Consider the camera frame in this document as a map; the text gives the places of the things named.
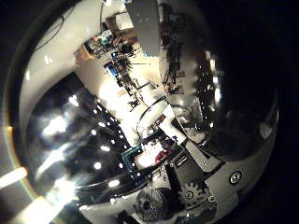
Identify shelf with colourful clutter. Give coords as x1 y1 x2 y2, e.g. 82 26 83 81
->
74 29 116 64

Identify thin black cable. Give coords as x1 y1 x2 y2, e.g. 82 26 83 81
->
35 7 76 52

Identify blue lit device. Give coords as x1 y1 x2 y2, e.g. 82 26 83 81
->
104 60 121 78

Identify cardboard box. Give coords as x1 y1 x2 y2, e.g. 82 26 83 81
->
104 12 135 35

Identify thick black cable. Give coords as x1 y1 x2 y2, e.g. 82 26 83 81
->
135 95 167 141

